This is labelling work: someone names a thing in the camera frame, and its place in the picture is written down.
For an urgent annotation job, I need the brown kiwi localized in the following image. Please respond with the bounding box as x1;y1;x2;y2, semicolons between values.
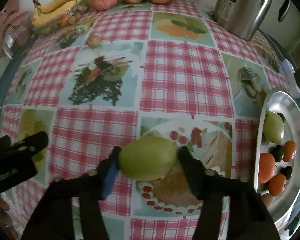
261;193;273;207

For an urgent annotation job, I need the orange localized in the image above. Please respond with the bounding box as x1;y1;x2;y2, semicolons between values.
258;153;276;184
268;173;286;197
283;140;298;162

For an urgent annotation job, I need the small dark plum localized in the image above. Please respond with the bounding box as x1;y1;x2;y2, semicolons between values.
270;145;284;163

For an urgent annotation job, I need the large green mango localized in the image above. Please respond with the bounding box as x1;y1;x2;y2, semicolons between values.
263;111;285;144

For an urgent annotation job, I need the small green mango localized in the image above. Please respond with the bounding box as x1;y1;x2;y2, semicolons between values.
119;136;178;181

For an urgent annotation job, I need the blue bed sheet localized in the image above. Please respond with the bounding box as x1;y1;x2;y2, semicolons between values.
0;31;300;224

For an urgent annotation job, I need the steel round tray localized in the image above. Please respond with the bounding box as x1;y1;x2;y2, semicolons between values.
254;88;300;226

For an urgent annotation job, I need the pink flower bouquet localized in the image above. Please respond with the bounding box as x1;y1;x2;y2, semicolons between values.
0;0;32;59

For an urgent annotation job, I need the small brown longan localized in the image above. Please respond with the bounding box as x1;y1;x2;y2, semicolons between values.
85;34;102;48

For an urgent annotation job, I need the lower banana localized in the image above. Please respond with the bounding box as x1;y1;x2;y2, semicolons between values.
31;0;83;28

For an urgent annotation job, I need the glass fruit bowl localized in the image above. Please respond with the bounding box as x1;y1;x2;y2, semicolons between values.
33;1;90;36

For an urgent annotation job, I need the white power strip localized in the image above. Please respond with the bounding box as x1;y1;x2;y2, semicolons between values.
281;59;300;99

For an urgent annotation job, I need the checkered fruit tablecloth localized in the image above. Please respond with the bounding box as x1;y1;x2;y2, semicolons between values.
1;1;289;232

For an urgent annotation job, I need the steel thermos jug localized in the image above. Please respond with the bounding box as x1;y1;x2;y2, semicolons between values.
212;0;292;41

